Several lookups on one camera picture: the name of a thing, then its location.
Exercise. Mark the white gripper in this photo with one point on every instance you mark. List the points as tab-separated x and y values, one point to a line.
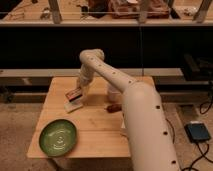
85	77

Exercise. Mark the green bowl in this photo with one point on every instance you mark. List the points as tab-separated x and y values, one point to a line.
58	138

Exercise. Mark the wooden table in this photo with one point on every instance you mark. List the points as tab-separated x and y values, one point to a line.
98	132

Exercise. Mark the wooden shelf with clutter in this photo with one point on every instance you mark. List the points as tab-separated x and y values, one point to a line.
106	12

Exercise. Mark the white sponge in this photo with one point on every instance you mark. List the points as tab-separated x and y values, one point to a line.
73	105

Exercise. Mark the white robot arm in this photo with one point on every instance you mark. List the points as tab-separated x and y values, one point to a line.
150	142

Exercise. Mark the dark orange-labelled eraser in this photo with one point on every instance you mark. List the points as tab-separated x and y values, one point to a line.
74	94

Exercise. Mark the small brown object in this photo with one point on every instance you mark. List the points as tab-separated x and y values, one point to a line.
113	108

